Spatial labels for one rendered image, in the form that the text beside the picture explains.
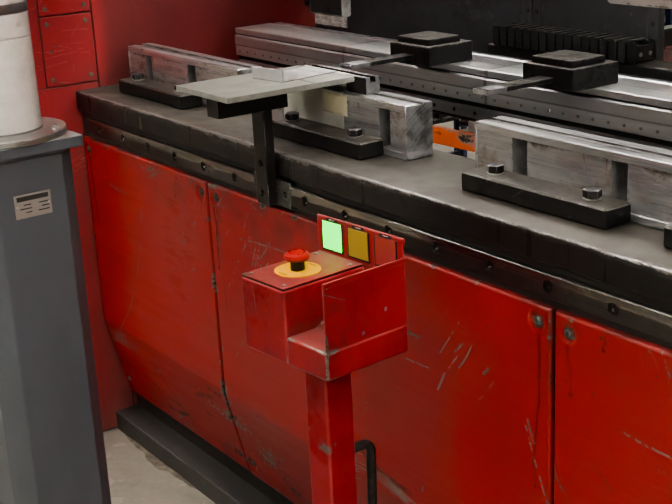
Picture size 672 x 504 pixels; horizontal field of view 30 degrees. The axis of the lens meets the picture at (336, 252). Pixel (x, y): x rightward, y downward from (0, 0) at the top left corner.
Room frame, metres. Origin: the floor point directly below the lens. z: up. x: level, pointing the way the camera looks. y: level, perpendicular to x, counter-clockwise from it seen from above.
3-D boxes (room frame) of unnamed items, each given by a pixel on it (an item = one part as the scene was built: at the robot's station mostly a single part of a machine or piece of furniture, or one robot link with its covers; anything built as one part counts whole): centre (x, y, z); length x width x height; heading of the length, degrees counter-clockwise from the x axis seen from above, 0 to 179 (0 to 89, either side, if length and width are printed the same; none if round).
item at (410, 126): (2.26, -0.04, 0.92); 0.39 x 0.06 x 0.10; 34
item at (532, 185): (1.77, -0.31, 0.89); 0.30 x 0.05 x 0.03; 34
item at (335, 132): (2.24, 0.01, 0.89); 0.30 x 0.05 x 0.03; 34
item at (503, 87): (2.08, -0.35, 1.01); 0.26 x 0.12 x 0.05; 124
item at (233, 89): (2.22, 0.11, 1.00); 0.26 x 0.18 x 0.01; 124
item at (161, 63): (2.76, 0.30, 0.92); 0.50 x 0.06 x 0.10; 34
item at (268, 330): (1.78, 0.02, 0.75); 0.20 x 0.16 x 0.18; 39
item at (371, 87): (2.28, -0.02, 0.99); 0.20 x 0.03 x 0.03; 34
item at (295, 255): (1.81, 0.06, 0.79); 0.04 x 0.04 x 0.04
